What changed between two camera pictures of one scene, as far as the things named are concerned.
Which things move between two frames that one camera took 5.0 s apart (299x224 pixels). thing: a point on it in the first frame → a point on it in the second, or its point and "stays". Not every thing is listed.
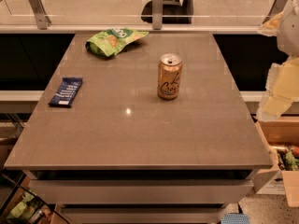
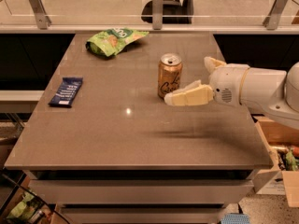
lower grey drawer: [146, 214] stays
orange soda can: [169, 76] stays
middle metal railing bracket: [157, 7] stays
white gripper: [290, 35] → [226, 83]
